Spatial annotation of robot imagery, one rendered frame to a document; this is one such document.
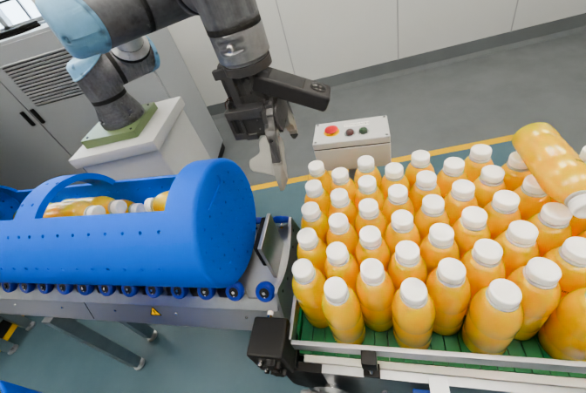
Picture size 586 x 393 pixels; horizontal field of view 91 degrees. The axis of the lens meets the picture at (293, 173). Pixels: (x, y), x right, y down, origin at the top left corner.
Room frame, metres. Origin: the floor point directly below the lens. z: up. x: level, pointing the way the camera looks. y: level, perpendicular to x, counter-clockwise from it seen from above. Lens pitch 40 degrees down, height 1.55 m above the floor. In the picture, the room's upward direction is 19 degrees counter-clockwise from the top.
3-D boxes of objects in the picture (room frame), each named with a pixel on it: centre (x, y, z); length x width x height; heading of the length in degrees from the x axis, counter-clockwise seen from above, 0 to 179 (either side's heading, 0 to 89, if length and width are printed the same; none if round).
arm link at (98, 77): (1.05, 0.50, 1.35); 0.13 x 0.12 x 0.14; 119
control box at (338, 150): (0.65, -0.18, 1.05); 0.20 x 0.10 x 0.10; 69
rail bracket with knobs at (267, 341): (0.24, 0.14, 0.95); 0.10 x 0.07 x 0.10; 159
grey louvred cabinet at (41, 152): (2.59, 1.68, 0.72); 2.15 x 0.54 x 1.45; 79
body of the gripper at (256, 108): (0.44, 0.02, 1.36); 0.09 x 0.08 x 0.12; 70
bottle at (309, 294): (0.29, 0.04, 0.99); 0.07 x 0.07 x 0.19
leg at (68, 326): (0.75, 1.12, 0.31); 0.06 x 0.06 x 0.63; 69
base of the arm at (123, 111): (1.05, 0.51, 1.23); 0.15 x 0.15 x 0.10
